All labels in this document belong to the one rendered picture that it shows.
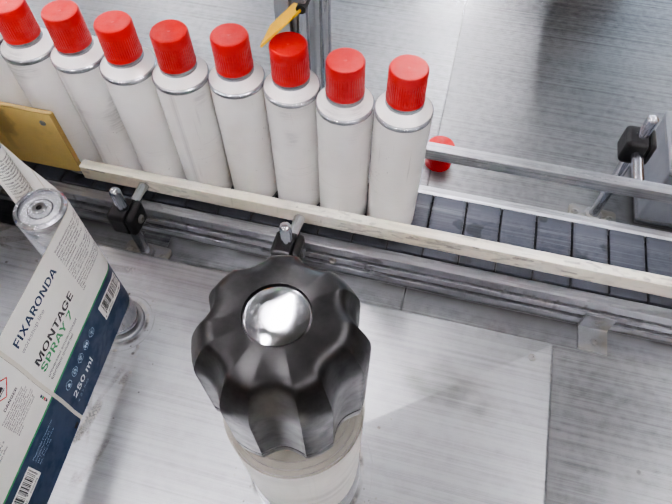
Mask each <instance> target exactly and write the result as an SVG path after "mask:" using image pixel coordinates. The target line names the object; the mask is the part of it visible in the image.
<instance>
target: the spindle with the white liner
mask: <svg viewBox="0 0 672 504"><path fill-rule="evenodd" d="M209 304H210V312H209V313H208V314H207V316H206V317H205V318H204V319H203V320H202V321H201V322H200V323H199V325H198V326H197V327H196V329H195V331H194V332H193V335H192V339H191V357H192V364H193V369H194V372H195V375H196V376H197V378H198V380H199V382H200V383H201V385H202V387H203V388H204V390H205V392H206V394H207V395H208V397H209V399H210V401H211V402H212V404H213V406H214V407H215V409H216V410H217V411H219V412H221V415H222V416H223V422H224V427H225V430H226V434H227V436H228V439H229V441H230V443H231V445H232V446H233V448H234V450H235V451H236V453H237V454H238V455H239V457H240V459H241V461H242V463H243V464H244V466H245V467H246V469H247V470H248V472H249V474H250V476H251V478H252V479H253V481H254V484H255V487H256V489H257V491H258V494H259V496H260V498H261V500H262V502H263V503H264V504H349V503H350V502H351V500H352V498H353V496H354V494H355V492H356V489H357V486H358V482H359V475H360V457H359V452H360V444H361V436H362V430H363V421H364V416H365V395H366V387H367V380H368V372H369V364H370V357H371V343H370V340H369V339H368V338H367V336H366V335H365V334H364V333H363V332H362V331H361V330H360V329H359V320H360V307H361V305H360V300H359V298H358V297H357V295H356V294H355V292H354V291H353V290H352V289H351V288H350V286H349V285H348V284H347V283H346V282H345V281H344V280H343V279H342V278H340V277H339V276H338V275H337V274H335V273H333V272H329V271H320V270H316V269H312V268H310V267H308V266H307V265H305V264H304V263H303V262H302V261H301V259H300V258H299V257H297V256H289V255H275V256H270V257H269V258H268V259H266V260H265V261H264V262H262V263H261V264H259V265H257V266H254V267H251V268H247V269H241V270H233V271H231V272H230V273H229V274H227V275H226V276H225V277H224V278H223V279H222V280H220V281H219V282H218V284H217V285H216V286H215V287H214V288H213V289H212V291H211V292H210V294H209Z"/></svg>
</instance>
